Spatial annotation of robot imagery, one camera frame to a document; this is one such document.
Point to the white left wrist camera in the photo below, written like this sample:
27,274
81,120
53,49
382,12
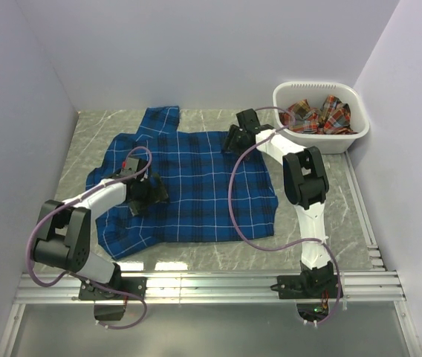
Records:
132,165

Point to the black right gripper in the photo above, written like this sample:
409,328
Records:
234,132

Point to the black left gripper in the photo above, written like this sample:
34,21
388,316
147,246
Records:
157,195

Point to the blue plaid long sleeve shirt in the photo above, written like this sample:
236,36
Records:
196,174

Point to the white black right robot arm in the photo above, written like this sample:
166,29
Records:
305,184

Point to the red plaid shirt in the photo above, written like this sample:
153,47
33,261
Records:
332,118

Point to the aluminium mounting rail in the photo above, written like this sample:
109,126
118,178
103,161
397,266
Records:
185,287

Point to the white plastic laundry basket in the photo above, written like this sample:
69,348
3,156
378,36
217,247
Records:
289,93

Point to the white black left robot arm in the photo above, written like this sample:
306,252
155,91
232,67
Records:
62,236

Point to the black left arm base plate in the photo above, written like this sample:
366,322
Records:
133,285

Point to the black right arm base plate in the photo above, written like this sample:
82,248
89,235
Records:
296,287

